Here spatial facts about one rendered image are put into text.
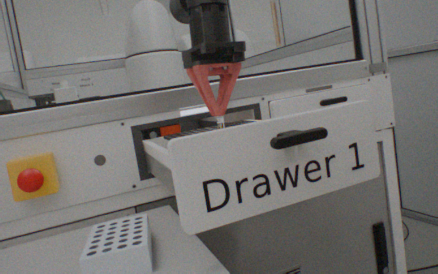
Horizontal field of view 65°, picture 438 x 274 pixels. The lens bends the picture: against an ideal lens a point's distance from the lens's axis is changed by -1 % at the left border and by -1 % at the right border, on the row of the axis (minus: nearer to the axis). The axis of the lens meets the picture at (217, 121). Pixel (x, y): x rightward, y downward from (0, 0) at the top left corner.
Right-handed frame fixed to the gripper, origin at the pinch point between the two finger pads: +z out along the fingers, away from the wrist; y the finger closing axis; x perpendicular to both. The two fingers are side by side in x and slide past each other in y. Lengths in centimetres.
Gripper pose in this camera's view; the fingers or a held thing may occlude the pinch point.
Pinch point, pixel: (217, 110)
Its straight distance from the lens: 51.0
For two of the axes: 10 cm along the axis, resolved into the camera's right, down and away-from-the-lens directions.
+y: 3.5, 0.6, -9.4
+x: 9.3, -1.3, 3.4
